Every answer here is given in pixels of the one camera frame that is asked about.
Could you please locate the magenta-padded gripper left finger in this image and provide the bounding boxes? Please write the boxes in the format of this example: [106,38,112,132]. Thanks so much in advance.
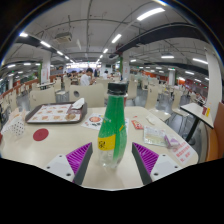
[44,142,94,186]

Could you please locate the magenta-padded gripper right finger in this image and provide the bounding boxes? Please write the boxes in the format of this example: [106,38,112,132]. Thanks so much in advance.
[131,142,184,186]

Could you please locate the green-labelled clear drink bottle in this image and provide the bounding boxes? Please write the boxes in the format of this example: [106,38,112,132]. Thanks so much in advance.
[97,81,129,170]

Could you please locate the clear plastic packet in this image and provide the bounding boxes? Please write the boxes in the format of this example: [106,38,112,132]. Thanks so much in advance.
[143,125,168,148]

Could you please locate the small red sachet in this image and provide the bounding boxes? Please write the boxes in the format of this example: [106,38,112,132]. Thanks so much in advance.
[130,119,144,131]

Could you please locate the white leaflet with red print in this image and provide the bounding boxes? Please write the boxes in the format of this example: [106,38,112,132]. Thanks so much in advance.
[171,139,198,164]

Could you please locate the colourful printed paper sheet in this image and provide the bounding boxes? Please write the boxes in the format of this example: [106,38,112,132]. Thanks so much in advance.
[80,112,130,132]

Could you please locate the flat round red coaster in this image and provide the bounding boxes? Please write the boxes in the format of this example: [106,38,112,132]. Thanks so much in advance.
[32,128,50,142]

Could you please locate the dark food tray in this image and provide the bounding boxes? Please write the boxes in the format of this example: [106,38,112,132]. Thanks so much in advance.
[24,101,88,125]

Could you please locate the crumpled white napkin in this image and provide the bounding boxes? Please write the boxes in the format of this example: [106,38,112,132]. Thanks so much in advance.
[71,97,86,110]

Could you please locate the group of beige chairs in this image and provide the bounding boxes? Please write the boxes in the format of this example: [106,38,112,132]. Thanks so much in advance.
[0,74,214,134]

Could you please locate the beige wooden chair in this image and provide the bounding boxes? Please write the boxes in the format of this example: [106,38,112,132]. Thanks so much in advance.
[68,83,106,108]
[29,87,57,111]

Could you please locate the beige table with black leg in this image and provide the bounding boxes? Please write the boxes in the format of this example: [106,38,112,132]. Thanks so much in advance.
[180,102,215,144]

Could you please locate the white polka-dot mug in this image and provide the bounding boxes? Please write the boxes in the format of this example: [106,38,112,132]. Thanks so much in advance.
[0,114,27,137]

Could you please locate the orange wooden chair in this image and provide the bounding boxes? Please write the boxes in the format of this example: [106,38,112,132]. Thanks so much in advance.
[205,101,224,163]

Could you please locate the person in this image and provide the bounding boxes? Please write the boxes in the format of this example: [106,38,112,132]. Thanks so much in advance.
[79,67,96,87]
[193,91,206,106]

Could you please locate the ceiling air conditioner unit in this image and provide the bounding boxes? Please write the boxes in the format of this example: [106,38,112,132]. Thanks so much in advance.
[54,31,73,44]

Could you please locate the group of ceiling lights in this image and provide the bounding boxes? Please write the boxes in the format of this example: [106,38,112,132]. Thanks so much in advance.
[0,6,214,84]

